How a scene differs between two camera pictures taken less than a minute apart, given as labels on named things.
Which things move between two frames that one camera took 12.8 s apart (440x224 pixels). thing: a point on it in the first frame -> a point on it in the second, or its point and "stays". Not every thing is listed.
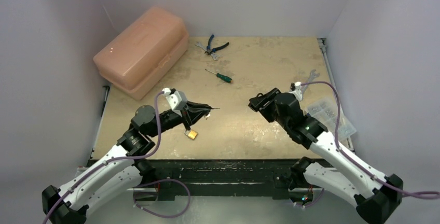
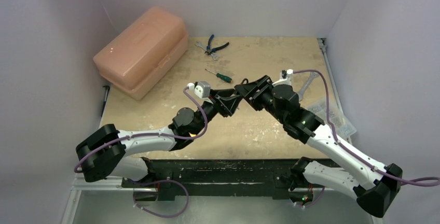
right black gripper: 267,103 -> 258,89
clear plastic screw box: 326,112 stays
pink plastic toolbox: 138,55 stays
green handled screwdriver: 223,77 stays
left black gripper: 194,111 -> 224,108
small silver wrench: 215,56 stays
